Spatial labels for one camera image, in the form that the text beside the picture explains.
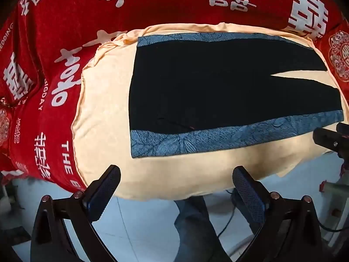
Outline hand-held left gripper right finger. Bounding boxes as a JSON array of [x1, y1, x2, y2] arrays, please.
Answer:
[[232, 166, 323, 262]]

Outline red printed blanket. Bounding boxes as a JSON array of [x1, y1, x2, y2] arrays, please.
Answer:
[[0, 0, 349, 194]]

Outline person's jeans leg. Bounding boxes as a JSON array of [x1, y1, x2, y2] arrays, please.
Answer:
[[174, 195, 235, 262]]

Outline red embroidered quilt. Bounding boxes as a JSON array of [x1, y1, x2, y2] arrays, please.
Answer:
[[327, 24, 349, 84]]

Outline black floor cable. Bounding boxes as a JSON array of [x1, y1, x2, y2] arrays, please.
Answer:
[[318, 220, 349, 234], [217, 191, 242, 238]]

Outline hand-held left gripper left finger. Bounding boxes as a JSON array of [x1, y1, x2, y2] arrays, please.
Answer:
[[30, 164, 122, 262]]

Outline cream cloth sheet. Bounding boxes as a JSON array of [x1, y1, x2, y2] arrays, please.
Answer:
[[70, 22, 344, 201]]

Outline black pants with blue stripes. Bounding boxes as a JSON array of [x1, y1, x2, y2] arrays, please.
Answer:
[[129, 32, 344, 159]]

